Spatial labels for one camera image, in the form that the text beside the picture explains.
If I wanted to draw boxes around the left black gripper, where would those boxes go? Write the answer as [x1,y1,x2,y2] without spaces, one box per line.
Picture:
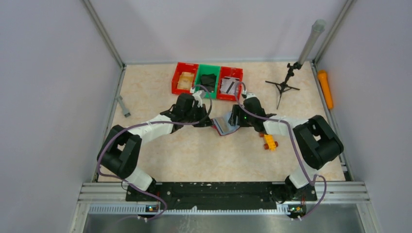
[184,103,213,127]

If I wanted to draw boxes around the red card holder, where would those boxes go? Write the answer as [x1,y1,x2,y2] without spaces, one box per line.
[212,111,240,136]

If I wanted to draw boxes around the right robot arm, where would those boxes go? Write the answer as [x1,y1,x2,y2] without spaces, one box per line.
[228,96,344,201]

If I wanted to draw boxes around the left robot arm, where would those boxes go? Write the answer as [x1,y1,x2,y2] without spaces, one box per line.
[97,90,211,201]

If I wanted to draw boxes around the white cards in bin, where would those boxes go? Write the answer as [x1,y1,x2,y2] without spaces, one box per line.
[220,76,240,96]

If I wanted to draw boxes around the right red bin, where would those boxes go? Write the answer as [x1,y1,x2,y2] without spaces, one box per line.
[216,66,243,101]

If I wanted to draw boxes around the black item in bin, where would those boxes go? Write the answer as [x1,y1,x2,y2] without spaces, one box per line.
[200,74,217,93]

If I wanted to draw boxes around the wooden piece in bin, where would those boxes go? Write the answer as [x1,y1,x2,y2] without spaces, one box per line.
[177,72,195,90]

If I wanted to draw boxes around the yellow toy brick car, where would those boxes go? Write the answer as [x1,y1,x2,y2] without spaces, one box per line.
[259,133,278,151]

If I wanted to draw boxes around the black tripod stand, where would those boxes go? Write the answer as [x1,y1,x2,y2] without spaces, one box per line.
[265,62,303,109]

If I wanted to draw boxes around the grey small tool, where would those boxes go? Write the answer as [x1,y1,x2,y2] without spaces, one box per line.
[116,95,131,117]

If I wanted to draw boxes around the orange cylinder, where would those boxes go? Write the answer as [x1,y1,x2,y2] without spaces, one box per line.
[317,70,334,110]

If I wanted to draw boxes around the grey tube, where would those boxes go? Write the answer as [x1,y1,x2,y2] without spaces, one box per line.
[297,19,326,66]

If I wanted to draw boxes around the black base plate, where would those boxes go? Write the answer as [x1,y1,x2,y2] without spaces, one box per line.
[125,182,317,210]

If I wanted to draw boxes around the grey cable duct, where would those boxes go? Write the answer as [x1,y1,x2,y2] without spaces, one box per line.
[88,204,303,216]

